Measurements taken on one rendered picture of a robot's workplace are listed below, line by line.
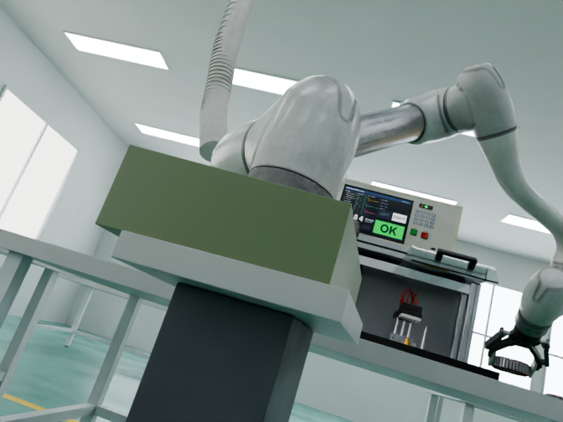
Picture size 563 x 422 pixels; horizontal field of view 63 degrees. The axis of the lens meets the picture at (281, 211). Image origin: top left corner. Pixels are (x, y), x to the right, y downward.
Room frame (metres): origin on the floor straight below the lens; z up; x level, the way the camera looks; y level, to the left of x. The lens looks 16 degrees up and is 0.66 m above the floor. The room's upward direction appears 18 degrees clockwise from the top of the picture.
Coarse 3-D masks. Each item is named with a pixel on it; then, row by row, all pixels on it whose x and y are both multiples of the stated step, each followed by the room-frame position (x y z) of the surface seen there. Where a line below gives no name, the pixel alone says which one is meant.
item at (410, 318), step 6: (402, 306) 1.45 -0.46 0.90; (408, 306) 1.45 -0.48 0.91; (414, 306) 1.44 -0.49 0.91; (420, 306) 1.44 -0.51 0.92; (396, 312) 1.52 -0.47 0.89; (402, 312) 1.45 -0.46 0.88; (408, 312) 1.45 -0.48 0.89; (414, 312) 1.44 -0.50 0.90; (420, 312) 1.44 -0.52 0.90; (396, 318) 1.55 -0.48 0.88; (402, 318) 1.47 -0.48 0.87; (408, 318) 1.43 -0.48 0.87; (414, 318) 1.42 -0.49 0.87; (420, 318) 1.42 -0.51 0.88; (396, 324) 1.54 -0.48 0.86; (402, 324) 1.54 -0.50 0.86; (396, 330) 1.54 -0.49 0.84; (402, 330) 1.54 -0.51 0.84; (408, 330) 1.54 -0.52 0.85; (408, 336) 1.53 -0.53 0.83
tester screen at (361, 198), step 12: (348, 192) 1.58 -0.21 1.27; (360, 192) 1.57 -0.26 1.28; (360, 204) 1.57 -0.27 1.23; (372, 204) 1.56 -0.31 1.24; (384, 204) 1.56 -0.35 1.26; (396, 204) 1.55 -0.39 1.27; (408, 204) 1.54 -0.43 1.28; (372, 216) 1.56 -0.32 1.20; (360, 228) 1.57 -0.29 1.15; (372, 228) 1.56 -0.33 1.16
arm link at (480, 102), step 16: (480, 64) 0.95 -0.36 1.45; (464, 80) 0.98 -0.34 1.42; (480, 80) 0.95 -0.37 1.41; (496, 80) 0.95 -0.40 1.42; (448, 96) 1.03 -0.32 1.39; (464, 96) 0.99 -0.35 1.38; (480, 96) 0.97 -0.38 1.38; (496, 96) 0.95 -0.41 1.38; (448, 112) 1.04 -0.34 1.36; (464, 112) 1.01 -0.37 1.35; (480, 112) 0.98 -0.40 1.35; (496, 112) 0.97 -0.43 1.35; (512, 112) 0.97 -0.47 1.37; (464, 128) 1.05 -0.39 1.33; (480, 128) 1.01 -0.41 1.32; (496, 128) 0.99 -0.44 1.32; (512, 128) 0.99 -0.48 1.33
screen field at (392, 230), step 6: (378, 222) 1.56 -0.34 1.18; (384, 222) 1.55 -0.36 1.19; (378, 228) 1.56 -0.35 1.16; (384, 228) 1.55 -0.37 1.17; (390, 228) 1.55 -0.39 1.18; (396, 228) 1.55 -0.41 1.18; (402, 228) 1.54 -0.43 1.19; (384, 234) 1.55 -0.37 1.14; (390, 234) 1.55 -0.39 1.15; (396, 234) 1.54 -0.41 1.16; (402, 234) 1.54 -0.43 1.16
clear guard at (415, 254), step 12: (408, 252) 1.38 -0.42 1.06; (420, 252) 1.29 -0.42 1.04; (432, 252) 1.30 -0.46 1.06; (408, 264) 1.51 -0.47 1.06; (420, 264) 1.47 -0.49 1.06; (432, 264) 1.25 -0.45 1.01; (444, 264) 1.26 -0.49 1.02; (456, 264) 1.26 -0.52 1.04; (480, 264) 1.28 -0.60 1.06; (444, 276) 1.53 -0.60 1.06; (456, 276) 1.48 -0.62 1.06; (468, 276) 1.43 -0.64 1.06; (480, 276) 1.23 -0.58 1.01; (492, 276) 1.23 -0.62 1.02
